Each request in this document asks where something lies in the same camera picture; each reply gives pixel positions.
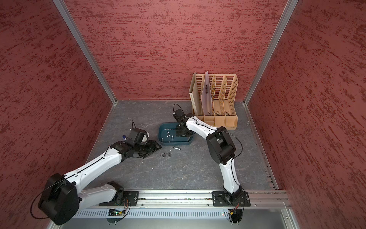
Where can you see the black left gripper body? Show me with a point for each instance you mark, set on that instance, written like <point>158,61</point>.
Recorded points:
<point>144,149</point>

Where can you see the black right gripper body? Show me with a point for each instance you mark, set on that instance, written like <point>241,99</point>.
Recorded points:
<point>184,131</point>

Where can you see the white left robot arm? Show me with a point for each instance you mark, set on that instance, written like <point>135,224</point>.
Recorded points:
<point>65,195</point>

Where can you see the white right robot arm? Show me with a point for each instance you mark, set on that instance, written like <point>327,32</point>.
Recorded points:
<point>221,148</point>

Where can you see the teal plastic storage box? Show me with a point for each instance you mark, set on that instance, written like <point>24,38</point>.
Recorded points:
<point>173,140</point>

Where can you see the white folder in organizer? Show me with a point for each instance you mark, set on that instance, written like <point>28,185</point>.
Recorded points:
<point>194,95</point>

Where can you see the purple folder in organizer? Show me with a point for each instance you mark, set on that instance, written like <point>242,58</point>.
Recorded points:
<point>206,97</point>

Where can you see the beige plastic file organizer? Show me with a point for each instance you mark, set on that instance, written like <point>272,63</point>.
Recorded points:
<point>223,92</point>

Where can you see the aluminium front rail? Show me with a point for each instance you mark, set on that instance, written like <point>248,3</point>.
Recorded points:
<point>191,209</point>

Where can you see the aluminium corner post right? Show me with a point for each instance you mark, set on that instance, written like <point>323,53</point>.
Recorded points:
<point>283,21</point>

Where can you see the aluminium corner post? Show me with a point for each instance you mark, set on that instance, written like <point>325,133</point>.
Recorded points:
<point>67,17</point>
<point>283,21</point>

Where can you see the aluminium corner post left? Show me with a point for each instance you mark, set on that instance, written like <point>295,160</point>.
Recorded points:
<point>67,17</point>

